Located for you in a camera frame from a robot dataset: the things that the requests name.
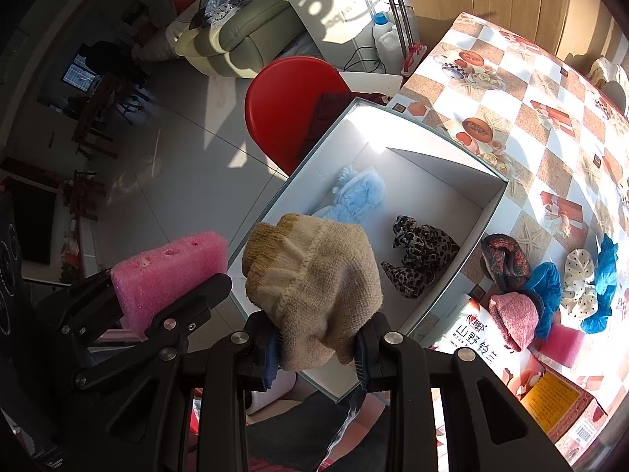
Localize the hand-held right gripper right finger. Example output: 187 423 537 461
355 313 574 472

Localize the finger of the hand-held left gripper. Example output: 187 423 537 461
71 273 233 391
46 269 121 351

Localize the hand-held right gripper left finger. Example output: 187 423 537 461
88 312 282 472

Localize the pink foam sponge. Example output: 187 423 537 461
539 322 589 369
110 229 230 343

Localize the beige knit sock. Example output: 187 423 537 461
242 213 383 371

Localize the white cardboard box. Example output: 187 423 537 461
229 97 510 404

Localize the cream polka dot scrunchie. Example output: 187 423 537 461
561 249 601 323

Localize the white tv cabinet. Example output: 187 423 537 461
58 215 100 277

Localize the black television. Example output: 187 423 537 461
9 179 56 264

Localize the leopard print scrunchie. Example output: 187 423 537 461
381 215 462 300

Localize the pink knit bootie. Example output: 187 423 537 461
487 291 544 353

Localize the light blue fluffy scrunchie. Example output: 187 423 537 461
311 164 389 229

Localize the printed tissue box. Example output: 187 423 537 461
431 295 610 447

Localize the dark wooden chair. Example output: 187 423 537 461
71 71 149 159

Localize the red plastic chair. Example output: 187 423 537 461
244 56 353 176

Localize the lit monitor screen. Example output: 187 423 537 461
61 51 97 95

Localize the white pillow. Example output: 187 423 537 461
129 28 184 63

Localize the pale green sofa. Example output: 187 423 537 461
173 0 309 79

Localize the white flat board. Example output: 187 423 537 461
338 71 405 98

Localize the checkered printed tablecloth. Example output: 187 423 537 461
392 10 629 453

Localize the red white mop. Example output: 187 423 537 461
377 0 429 77

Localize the white plastic jug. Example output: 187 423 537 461
375 27 410 68

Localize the white printed appliance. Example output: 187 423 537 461
259 0 395 72

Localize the cream patterned cloth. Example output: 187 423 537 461
587 56 629 115

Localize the black cable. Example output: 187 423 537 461
343 46 390 74

